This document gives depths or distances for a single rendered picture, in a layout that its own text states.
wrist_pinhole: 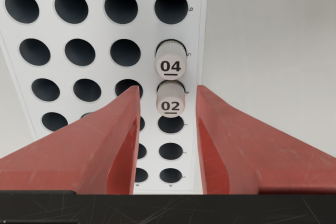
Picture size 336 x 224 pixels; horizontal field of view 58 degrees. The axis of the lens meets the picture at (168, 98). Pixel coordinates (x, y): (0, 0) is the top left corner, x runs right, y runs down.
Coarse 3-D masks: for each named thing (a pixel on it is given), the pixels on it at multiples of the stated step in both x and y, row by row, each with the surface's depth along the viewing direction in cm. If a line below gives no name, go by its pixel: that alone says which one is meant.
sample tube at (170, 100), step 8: (168, 80) 13; (176, 80) 14; (160, 88) 13; (168, 88) 13; (176, 88) 13; (160, 96) 13; (168, 96) 12; (176, 96) 12; (184, 96) 13; (160, 104) 13; (168, 104) 13; (176, 104) 13; (184, 104) 13; (160, 112) 13; (168, 112) 13; (176, 112) 13
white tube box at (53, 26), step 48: (0, 0) 11; (48, 0) 11; (96, 0) 11; (144, 0) 11; (192, 0) 11; (48, 48) 13; (96, 48) 12; (144, 48) 12; (192, 48) 12; (48, 96) 14; (96, 96) 14; (144, 96) 14; (192, 96) 14; (144, 144) 16; (192, 144) 15; (192, 192) 18
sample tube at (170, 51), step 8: (168, 40) 12; (176, 40) 12; (160, 48) 12; (168, 48) 12; (176, 48) 12; (160, 56) 11; (168, 56) 11; (176, 56) 11; (184, 56) 12; (160, 64) 12; (168, 64) 12; (176, 64) 12; (184, 64) 12; (160, 72) 12; (168, 72) 12; (176, 72) 12
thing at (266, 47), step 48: (240, 0) 15; (288, 0) 15; (0, 48) 17; (240, 48) 16; (288, 48) 16; (0, 96) 19; (240, 96) 18; (288, 96) 18; (0, 144) 21; (144, 192) 24
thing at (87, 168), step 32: (128, 96) 11; (64, 128) 8; (96, 128) 8; (128, 128) 10; (0, 160) 6; (32, 160) 6; (64, 160) 6; (96, 160) 6; (128, 160) 11; (0, 192) 5; (32, 192) 5; (64, 192) 5; (96, 192) 6; (128, 192) 11
